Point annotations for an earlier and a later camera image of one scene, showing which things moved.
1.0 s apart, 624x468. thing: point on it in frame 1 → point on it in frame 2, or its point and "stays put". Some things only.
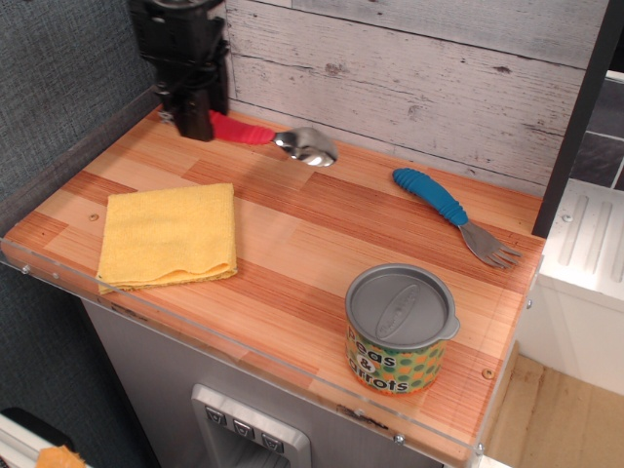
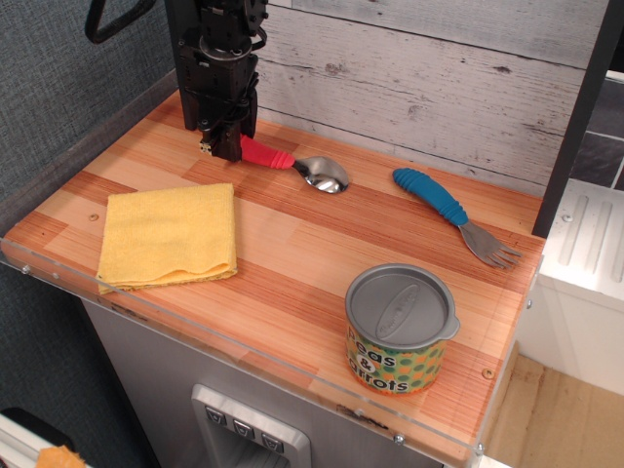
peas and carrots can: [398, 320] stays put
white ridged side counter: [575, 323] stays put
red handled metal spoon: [305, 144] → [321, 174]
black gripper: [183, 40] → [218, 89]
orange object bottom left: [58, 457] stays put
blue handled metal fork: [485, 247] stays put
